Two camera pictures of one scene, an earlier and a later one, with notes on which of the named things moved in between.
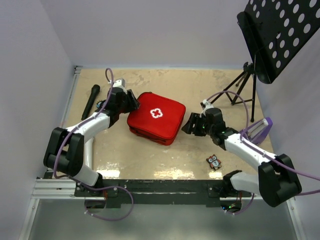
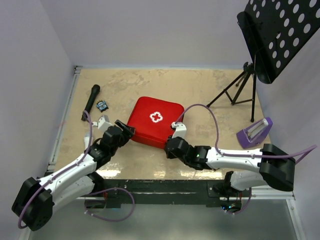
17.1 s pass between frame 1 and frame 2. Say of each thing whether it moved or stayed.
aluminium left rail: stayed
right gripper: moved
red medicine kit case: moved
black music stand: stayed
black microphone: stayed
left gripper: moved
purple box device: stayed
